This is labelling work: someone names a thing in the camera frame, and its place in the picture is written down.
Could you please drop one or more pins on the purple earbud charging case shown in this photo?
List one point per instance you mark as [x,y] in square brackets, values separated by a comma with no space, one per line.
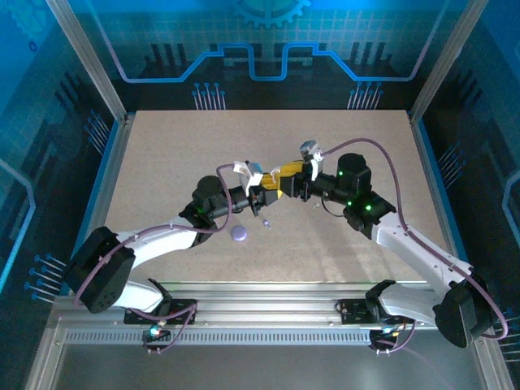
[239,233]

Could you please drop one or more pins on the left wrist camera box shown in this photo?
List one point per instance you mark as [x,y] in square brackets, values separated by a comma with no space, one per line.
[252,170]

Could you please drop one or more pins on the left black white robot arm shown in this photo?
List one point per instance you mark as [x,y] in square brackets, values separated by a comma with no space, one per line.
[162,243]

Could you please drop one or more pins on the blue table edge strip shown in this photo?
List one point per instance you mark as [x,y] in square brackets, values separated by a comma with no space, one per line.
[432,162]

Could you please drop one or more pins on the grey metal platform panel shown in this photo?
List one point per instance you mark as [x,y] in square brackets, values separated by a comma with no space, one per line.
[264,365]

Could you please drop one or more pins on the aluminium corner post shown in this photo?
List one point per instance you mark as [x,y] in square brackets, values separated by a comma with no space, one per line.
[87,61]
[447,61]

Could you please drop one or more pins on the aluminium frame beam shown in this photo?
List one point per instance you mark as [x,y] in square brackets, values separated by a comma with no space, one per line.
[264,308]

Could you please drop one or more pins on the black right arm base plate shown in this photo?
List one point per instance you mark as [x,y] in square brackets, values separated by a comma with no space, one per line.
[351,313]

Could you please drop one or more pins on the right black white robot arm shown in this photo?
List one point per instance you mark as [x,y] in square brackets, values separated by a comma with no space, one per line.
[414,248]

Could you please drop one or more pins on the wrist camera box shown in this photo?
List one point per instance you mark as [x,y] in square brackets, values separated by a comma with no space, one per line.
[308,148]
[252,170]

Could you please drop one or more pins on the aluminium table side rail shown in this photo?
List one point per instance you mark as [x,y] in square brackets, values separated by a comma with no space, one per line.
[422,162]
[115,162]

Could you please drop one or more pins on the small LED controller board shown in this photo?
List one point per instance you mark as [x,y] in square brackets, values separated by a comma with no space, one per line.
[156,332]
[386,333]

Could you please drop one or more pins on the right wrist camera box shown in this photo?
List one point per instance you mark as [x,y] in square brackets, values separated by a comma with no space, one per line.
[308,148]

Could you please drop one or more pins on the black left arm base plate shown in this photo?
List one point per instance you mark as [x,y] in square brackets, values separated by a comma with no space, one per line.
[183,310]

